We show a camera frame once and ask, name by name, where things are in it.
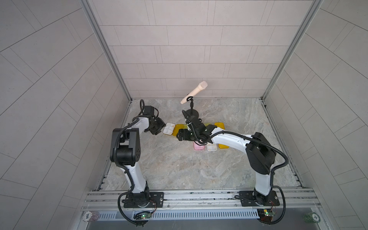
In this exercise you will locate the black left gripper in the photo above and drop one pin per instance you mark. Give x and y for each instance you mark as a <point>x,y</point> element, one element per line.
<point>160,124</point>

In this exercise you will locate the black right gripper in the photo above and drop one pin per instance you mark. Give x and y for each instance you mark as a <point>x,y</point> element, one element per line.
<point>185,136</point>

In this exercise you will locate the pink pillbox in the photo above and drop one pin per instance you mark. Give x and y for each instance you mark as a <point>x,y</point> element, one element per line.
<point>198,147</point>

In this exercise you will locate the clear pillbox white tray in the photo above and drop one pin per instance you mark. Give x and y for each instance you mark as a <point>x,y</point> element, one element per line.
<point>211,147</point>

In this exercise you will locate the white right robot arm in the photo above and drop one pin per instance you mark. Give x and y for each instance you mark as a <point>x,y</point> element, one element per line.
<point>264,159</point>

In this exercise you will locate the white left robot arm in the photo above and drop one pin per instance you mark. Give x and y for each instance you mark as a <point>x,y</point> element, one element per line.
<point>126,151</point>

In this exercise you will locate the black microphone stand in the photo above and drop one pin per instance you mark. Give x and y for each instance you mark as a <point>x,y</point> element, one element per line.
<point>192,111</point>

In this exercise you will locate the beige microphone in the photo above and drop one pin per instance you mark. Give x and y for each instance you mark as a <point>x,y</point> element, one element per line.
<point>202,86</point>

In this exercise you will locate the left green circuit board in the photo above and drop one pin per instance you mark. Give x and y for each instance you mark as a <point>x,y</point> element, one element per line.
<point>143,215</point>

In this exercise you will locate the green circuit board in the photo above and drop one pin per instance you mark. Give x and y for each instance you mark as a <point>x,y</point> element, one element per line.
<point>143,215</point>
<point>266,215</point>

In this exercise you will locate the right green circuit board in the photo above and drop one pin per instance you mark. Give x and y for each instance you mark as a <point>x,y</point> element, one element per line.
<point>266,215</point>

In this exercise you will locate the left round marker disc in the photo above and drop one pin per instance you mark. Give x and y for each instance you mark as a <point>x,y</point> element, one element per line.
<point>91,216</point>

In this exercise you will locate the round marker disc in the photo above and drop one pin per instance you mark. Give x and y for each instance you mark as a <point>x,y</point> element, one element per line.
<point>91,216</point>
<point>311,217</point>

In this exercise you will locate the right round marker disc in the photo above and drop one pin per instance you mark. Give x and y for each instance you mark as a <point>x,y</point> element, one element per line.
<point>311,217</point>

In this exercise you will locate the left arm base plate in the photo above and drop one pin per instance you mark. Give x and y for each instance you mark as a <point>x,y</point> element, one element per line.
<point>144,200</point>

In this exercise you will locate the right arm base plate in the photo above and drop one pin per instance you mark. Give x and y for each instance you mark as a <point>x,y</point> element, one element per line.
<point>254,198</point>

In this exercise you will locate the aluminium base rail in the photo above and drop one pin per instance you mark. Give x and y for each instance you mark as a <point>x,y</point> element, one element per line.
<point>295,197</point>

